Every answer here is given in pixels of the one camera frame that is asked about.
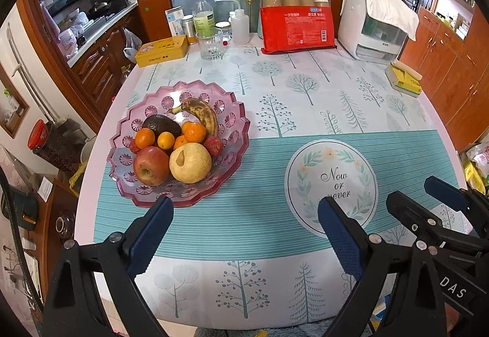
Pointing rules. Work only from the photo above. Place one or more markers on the tree print tablecloth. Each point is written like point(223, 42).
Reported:
point(305, 92)

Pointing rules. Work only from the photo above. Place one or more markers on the red apple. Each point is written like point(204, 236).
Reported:
point(151, 165)

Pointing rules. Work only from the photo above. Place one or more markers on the white plastic bag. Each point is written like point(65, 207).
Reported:
point(131, 44)

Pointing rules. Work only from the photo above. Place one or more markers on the white squeeze bottle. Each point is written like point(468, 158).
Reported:
point(240, 29)

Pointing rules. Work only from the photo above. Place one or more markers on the dark glass pot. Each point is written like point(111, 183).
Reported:
point(65, 225)

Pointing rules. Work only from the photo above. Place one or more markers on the red paper cup package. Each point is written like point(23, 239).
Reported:
point(298, 29)

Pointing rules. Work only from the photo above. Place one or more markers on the yellow white plastic bags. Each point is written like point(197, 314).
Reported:
point(477, 165)

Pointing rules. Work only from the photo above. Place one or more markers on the yellow sponge pack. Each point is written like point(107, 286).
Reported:
point(403, 79)

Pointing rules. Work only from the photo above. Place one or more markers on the clear drinking glass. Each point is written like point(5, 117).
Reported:
point(209, 46)

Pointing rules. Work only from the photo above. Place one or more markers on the metal tin can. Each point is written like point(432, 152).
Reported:
point(188, 29)

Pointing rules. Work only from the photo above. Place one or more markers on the white countertop appliance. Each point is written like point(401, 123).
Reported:
point(355, 27)

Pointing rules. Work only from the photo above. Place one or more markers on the red lid storage jar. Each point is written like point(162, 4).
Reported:
point(49, 147)

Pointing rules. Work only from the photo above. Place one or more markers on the white bucket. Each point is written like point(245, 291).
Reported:
point(88, 149)

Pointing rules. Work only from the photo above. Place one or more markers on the small glass jar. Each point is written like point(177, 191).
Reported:
point(224, 29)

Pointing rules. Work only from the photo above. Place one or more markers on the clear bottle green label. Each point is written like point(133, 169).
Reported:
point(203, 18)

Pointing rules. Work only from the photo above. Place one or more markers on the red lychee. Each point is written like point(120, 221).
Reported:
point(133, 147)
point(212, 146)

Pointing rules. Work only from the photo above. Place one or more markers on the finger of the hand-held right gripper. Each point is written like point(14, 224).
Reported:
point(445, 190)
point(405, 207)

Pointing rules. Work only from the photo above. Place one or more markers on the dark avocado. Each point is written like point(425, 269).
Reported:
point(162, 125)

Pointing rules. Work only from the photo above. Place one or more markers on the small orange tangerine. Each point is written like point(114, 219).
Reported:
point(180, 141)
point(166, 140)

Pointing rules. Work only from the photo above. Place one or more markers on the spotted yellow banana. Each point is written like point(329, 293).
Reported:
point(204, 113)

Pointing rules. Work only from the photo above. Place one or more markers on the black wok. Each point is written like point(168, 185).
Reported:
point(100, 7)

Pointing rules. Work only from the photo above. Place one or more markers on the yellow pear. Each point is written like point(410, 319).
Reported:
point(195, 165)

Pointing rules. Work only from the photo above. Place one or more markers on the teal striped placemat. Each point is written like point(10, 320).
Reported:
point(248, 188)

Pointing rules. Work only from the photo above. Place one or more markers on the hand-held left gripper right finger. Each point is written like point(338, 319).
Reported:
point(340, 235)

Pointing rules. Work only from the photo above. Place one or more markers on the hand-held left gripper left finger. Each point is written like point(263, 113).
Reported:
point(151, 235)

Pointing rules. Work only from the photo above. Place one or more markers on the pink plastic fruit bowl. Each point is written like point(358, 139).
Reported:
point(225, 119)

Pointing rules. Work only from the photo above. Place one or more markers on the yellow tin box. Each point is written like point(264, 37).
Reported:
point(160, 50)

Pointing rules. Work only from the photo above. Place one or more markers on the white blue carton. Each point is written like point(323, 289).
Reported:
point(174, 21)

